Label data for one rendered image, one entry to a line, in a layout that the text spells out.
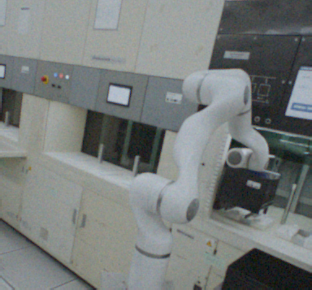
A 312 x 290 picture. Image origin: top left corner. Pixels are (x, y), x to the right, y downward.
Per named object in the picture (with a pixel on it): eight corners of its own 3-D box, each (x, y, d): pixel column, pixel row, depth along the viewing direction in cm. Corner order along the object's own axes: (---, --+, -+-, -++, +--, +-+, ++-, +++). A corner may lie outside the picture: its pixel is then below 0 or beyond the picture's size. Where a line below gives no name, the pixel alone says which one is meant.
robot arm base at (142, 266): (114, 315, 94) (126, 260, 90) (113, 279, 112) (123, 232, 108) (174, 321, 97) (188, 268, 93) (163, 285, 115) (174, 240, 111)
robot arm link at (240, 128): (274, 104, 114) (270, 164, 134) (232, 98, 123) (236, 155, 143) (264, 118, 109) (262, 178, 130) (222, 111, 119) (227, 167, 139)
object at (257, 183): (212, 205, 161) (228, 146, 154) (227, 201, 177) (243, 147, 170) (259, 223, 146) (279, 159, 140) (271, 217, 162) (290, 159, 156)
